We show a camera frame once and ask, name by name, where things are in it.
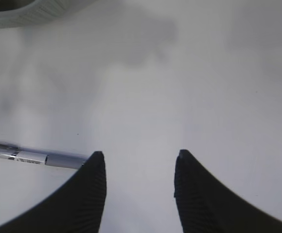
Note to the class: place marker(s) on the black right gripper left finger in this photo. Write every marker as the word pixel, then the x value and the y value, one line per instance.
pixel 76 207

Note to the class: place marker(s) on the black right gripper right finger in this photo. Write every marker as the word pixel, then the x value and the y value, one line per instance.
pixel 205 205

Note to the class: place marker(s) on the white grey pen right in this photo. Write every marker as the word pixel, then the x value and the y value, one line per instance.
pixel 18 154

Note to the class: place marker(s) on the green plastic woven basket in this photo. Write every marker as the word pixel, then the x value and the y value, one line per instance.
pixel 21 13

